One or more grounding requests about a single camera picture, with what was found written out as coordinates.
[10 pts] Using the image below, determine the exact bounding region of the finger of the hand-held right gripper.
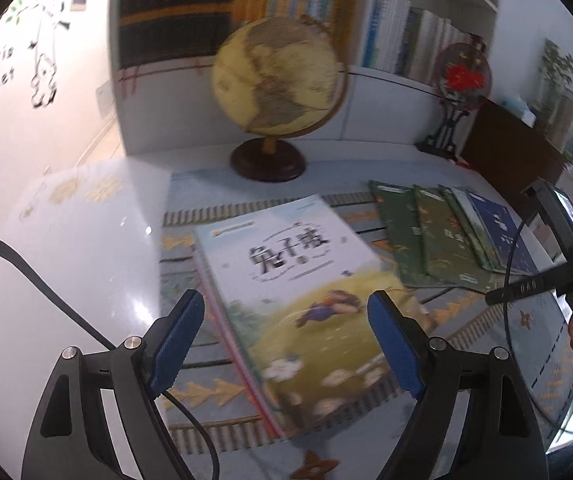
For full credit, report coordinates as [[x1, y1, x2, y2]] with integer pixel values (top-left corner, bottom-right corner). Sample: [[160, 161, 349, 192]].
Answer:
[[485, 282, 519, 307]]

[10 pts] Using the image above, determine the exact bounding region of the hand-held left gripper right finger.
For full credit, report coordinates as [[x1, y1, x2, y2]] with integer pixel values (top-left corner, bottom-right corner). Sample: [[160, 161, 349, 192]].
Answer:
[[367, 289, 549, 480]]

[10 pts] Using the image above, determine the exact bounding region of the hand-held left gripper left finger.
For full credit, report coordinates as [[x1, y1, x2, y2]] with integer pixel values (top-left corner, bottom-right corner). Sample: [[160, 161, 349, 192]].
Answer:
[[21, 289, 206, 480]]

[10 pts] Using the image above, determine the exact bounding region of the dark blue book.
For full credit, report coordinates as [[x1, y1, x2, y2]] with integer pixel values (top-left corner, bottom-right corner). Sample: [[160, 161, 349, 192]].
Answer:
[[466, 190, 539, 277]]

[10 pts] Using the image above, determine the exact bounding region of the olive green insect book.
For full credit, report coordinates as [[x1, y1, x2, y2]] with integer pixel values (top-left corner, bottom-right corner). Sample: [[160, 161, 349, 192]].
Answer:
[[413, 186, 497, 292]]

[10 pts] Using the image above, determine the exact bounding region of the white field cover book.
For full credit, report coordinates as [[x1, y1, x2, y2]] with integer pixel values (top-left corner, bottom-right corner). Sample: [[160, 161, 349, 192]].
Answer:
[[194, 195, 434, 438]]

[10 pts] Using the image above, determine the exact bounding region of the row of white blue books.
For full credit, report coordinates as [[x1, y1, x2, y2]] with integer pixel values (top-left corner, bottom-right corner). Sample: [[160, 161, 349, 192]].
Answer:
[[363, 0, 472, 83]]

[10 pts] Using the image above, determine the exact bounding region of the row of black books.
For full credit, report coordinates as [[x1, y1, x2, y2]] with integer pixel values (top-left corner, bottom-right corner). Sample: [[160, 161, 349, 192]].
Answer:
[[119, 0, 237, 68]]

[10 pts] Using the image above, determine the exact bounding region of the patterned light blue mat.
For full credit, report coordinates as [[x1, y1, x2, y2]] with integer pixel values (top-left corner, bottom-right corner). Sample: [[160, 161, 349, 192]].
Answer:
[[159, 175, 573, 480]]

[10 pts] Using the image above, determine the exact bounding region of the dark green leafy book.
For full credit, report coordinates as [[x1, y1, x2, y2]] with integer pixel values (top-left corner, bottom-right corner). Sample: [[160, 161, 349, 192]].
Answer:
[[369, 180, 437, 289]]

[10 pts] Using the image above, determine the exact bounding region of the brown wooden cabinet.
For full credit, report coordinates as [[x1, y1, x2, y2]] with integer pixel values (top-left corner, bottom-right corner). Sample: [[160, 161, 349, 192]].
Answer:
[[459, 97, 567, 196]]

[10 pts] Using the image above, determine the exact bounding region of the pale blue box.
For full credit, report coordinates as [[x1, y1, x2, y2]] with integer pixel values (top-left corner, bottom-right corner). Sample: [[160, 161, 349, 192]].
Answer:
[[499, 95, 537, 128]]

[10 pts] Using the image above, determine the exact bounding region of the potted green plant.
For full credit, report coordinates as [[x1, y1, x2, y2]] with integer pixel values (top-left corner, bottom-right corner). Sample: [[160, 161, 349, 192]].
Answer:
[[536, 37, 573, 173]]

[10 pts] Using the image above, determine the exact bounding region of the round red flower fan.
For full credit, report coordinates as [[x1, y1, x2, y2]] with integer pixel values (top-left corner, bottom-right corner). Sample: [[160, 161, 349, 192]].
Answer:
[[436, 42, 493, 111]]

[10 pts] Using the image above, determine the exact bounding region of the white bookshelf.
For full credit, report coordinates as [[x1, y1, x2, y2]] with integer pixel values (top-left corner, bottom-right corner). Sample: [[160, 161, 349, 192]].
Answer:
[[109, 0, 502, 158]]

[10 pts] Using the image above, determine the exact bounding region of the antique desk globe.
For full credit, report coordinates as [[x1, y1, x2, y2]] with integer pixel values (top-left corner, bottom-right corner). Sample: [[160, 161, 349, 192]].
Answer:
[[211, 15, 351, 183]]

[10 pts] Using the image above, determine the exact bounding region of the black cable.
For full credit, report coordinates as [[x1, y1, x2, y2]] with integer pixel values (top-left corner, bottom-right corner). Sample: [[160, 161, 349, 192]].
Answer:
[[502, 207, 539, 293], [0, 224, 217, 467]]

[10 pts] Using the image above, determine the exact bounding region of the white wall socket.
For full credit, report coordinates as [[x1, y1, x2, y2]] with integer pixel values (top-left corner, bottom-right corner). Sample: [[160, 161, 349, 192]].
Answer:
[[95, 82, 114, 111]]

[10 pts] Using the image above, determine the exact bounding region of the bear swing wall decal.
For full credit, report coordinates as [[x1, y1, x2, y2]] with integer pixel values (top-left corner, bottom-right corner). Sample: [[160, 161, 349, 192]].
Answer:
[[29, 0, 72, 110]]

